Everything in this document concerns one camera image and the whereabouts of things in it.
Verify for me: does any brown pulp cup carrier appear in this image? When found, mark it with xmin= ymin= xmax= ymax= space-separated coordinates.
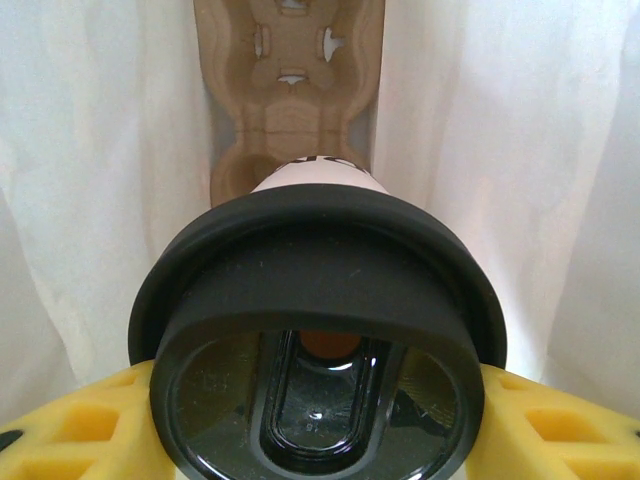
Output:
xmin=192 ymin=0 xmax=387 ymax=209

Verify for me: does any white paper coffee cup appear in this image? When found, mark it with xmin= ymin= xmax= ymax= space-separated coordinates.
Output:
xmin=249 ymin=154 xmax=396 ymax=211

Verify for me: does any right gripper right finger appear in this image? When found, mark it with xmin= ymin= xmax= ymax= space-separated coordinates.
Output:
xmin=464 ymin=362 xmax=640 ymax=480

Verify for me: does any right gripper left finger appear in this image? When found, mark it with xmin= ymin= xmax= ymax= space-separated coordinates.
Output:
xmin=0 ymin=357 xmax=176 ymax=480

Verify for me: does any black plastic cup lid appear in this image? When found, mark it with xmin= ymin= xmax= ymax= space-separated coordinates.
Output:
xmin=127 ymin=187 xmax=511 ymax=480

